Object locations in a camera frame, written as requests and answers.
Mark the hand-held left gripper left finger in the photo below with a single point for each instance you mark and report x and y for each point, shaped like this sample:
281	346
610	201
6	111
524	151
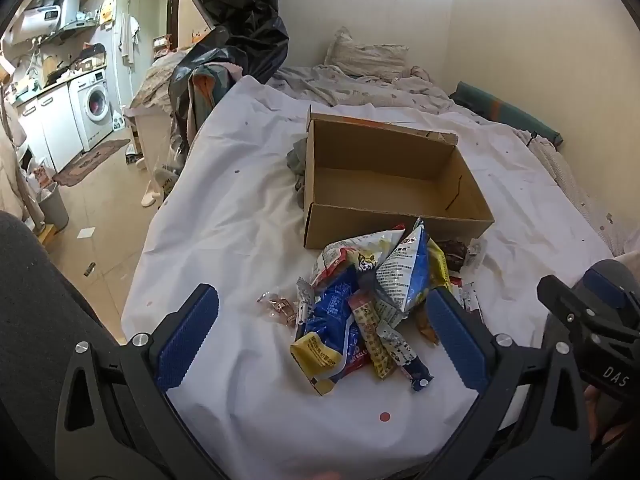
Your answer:
192	330

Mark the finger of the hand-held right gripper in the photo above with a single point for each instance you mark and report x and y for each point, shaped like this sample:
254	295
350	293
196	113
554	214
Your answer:
565	305
605	287

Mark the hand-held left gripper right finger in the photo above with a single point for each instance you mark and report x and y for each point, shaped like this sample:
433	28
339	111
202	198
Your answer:
457	340

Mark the yellow snack packet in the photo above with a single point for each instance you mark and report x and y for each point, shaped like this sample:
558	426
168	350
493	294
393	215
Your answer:
440	265

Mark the white blue-edged snack packet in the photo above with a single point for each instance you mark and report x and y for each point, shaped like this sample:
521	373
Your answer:
400	275

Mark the blue snack packet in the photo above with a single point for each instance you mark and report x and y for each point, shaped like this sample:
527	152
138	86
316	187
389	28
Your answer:
330	315

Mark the pile of mixed snack packets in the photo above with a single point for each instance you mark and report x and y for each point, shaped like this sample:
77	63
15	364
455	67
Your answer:
350	255

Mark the brown cardboard box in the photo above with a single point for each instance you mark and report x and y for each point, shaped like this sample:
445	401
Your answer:
380	180

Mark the person's right hand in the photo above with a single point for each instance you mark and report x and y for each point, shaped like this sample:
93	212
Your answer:
607	415

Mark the beige patterned stick packet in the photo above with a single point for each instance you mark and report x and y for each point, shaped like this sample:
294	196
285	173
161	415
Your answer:
372	340

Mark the red round sticker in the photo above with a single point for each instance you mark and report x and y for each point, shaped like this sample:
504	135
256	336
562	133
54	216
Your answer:
384	416

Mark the white slipper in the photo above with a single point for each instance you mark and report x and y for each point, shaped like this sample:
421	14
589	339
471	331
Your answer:
150	197

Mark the clear plastic bag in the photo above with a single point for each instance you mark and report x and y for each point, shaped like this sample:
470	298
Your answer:
167	165

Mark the grey trash bin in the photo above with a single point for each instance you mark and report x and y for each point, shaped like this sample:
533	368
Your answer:
54	207

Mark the patterned floor rug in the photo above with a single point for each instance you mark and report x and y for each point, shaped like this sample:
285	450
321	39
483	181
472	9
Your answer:
90	162

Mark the dark grey cloth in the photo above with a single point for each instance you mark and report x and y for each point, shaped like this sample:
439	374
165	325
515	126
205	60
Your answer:
297	160

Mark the green striped pillow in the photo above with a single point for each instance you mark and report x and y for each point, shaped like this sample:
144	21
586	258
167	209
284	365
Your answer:
505	112

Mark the orange and teal cloth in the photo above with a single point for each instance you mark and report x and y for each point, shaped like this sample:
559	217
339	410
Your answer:
207	95

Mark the white washing machine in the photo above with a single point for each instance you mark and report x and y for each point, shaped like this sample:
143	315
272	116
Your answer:
92	105

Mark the white floor cabinet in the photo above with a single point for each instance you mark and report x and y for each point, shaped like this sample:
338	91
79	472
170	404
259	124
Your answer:
50	125

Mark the floral grey duvet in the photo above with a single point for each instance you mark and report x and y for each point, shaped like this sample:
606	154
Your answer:
350	87

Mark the white hanging towel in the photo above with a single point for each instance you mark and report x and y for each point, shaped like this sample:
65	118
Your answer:
127	40

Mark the beige pillow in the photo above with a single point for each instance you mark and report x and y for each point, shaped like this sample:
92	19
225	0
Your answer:
367	55

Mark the black plastic bag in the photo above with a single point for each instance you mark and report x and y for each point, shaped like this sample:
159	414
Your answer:
240	20

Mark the white water heater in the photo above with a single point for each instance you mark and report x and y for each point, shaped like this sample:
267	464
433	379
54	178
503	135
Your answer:
47	15

